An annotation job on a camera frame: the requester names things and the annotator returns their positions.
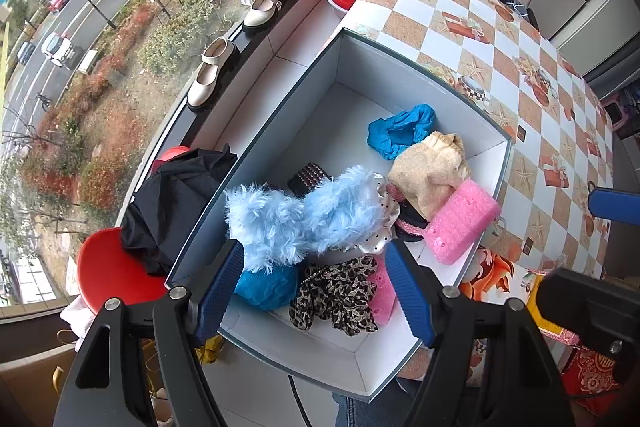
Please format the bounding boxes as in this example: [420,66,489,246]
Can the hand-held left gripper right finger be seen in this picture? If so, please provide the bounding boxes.
[384,239,576,427]

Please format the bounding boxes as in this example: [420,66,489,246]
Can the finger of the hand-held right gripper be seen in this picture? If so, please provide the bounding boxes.
[587,188,640,225]
[537,267,640,368]

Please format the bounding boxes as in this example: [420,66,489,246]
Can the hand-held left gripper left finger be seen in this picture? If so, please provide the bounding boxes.
[52,239,246,427]

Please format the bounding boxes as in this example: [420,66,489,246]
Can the blue shoe cover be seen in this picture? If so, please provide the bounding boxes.
[367,104,437,160]
[234,264,299,312]

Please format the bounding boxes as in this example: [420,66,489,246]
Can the leopard print scrunchie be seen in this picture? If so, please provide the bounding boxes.
[289,256,379,337]

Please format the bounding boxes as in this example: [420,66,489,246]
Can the cream polka dot scrunchie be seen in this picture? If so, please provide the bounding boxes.
[356,174,402,256]

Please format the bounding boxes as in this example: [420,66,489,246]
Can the light blue fluffy scrunchie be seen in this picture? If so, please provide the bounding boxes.
[224,165,389,274]

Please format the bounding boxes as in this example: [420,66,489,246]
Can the beige towel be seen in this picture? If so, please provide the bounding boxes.
[387,132,472,220]

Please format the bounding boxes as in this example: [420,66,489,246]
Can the purple knit sock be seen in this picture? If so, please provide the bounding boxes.
[287,163,334,198]

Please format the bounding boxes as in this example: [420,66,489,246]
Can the white cardboard box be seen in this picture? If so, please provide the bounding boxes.
[165,27,513,403]

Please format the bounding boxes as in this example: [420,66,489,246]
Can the pink patterned carton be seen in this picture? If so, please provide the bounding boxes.
[531,272,583,344]

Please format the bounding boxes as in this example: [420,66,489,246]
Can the yellow bag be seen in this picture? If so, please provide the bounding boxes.
[196,333,224,364]

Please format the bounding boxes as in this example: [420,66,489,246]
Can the red embroidered cushion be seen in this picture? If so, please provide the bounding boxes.
[562,342,628,403]

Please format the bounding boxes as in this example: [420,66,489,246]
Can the floral tissue pack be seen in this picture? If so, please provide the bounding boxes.
[459,247,540,314]

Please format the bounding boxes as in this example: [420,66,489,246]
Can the pink plastic stool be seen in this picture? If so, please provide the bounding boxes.
[602,91,640,138]

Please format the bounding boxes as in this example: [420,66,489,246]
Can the black cloth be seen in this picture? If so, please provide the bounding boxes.
[121,145,238,277]

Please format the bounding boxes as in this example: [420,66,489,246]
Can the red plastic chair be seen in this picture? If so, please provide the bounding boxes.
[77,227,169,315]

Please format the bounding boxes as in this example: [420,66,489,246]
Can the person's jeans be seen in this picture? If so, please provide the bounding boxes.
[332,377,428,427]

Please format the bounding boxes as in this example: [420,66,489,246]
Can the checkered printed tablecloth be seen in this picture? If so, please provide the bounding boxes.
[340,0,616,278]

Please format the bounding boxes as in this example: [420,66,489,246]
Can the cream leather shoe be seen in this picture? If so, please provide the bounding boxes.
[187,38,236,112]
[243,0,288,32]

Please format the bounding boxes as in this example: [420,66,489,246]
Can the white van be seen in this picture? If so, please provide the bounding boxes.
[41,33,77,68]

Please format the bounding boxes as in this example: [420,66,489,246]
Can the white plastic basin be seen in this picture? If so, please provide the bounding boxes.
[325,0,367,20]

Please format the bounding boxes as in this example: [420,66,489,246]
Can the black cable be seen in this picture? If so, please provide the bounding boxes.
[287,374,312,427]

